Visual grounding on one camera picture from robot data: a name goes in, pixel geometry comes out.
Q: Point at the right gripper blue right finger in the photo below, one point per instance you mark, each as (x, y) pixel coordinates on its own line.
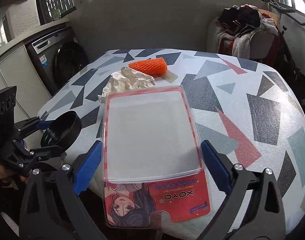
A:
(219, 167)

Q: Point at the black exercise bike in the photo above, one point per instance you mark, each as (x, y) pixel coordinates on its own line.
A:
(290, 42)

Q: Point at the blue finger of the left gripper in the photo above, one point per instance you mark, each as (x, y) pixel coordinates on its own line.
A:
(43, 125)
(46, 153)

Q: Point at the clear red blister package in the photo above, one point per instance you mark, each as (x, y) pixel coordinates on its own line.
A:
(153, 168)

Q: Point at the chair piled with clothes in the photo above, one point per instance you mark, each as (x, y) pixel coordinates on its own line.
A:
(245, 32)

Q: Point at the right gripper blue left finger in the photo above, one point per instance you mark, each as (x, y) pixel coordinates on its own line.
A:
(86, 165)

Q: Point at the crumpled white paper bag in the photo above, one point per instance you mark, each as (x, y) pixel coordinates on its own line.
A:
(126, 79)

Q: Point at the small green bottle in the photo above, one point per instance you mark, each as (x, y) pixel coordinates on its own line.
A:
(56, 14)

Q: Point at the orange foam fruit net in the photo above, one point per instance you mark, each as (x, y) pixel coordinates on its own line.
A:
(153, 67)

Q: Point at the grey front-load washing machine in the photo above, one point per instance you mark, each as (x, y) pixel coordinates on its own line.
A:
(56, 56)

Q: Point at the white cabinet with counter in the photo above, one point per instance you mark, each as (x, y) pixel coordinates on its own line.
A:
(17, 69)

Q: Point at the person's left hand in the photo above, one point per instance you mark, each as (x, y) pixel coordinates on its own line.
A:
(8, 176)

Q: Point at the geometric patterned table cover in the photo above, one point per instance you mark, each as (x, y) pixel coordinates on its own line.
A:
(244, 108)

